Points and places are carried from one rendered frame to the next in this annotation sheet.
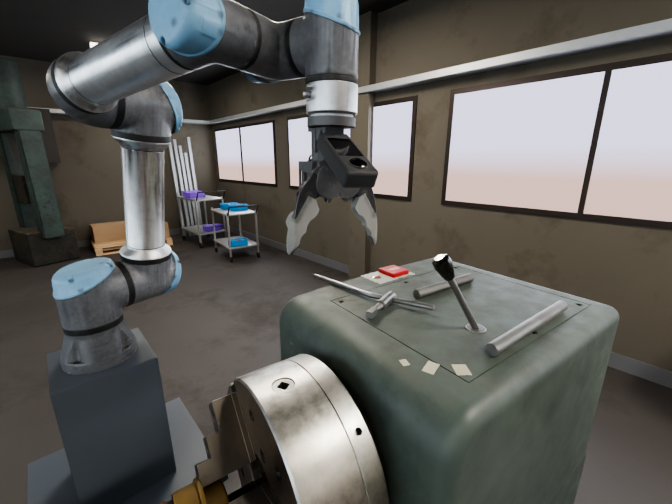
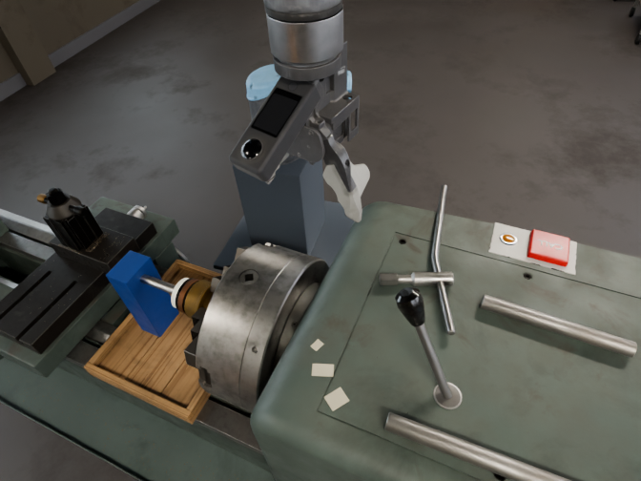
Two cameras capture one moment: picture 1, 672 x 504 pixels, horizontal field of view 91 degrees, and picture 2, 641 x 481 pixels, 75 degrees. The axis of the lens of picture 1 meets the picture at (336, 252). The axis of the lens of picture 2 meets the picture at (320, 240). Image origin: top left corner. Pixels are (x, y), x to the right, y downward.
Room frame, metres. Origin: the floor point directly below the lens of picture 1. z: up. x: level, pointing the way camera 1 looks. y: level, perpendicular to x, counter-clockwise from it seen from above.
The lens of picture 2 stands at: (0.31, -0.38, 1.80)
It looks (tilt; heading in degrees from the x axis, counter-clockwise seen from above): 47 degrees down; 62
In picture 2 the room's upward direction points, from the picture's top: 4 degrees counter-clockwise
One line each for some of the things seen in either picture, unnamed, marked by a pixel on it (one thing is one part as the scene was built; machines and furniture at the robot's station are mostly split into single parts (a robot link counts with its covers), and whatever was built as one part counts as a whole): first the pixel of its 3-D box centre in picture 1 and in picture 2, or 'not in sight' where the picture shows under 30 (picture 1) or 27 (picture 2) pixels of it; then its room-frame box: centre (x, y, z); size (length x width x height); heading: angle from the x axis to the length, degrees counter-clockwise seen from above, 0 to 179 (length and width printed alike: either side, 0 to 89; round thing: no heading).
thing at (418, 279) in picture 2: (381, 304); (415, 279); (0.63, -0.10, 1.27); 0.12 x 0.02 x 0.02; 148
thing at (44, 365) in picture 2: not in sight; (78, 273); (0.07, 0.64, 0.90); 0.53 x 0.30 x 0.06; 35
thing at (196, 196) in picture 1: (202, 216); not in sight; (6.29, 2.57, 0.51); 1.05 x 0.61 x 1.03; 39
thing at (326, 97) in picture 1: (329, 103); (303, 31); (0.52, 0.01, 1.64); 0.08 x 0.08 x 0.05
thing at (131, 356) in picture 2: not in sight; (183, 330); (0.27, 0.30, 0.89); 0.36 x 0.30 x 0.04; 35
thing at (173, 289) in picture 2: not in sight; (162, 285); (0.27, 0.29, 1.08); 0.13 x 0.07 x 0.07; 125
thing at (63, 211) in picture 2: not in sight; (61, 204); (0.14, 0.62, 1.14); 0.08 x 0.08 x 0.03
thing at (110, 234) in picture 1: (131, 234); not in sight; (6.01, 3.83, 0.22); 1.23 x 0.82 x 0.43; 132
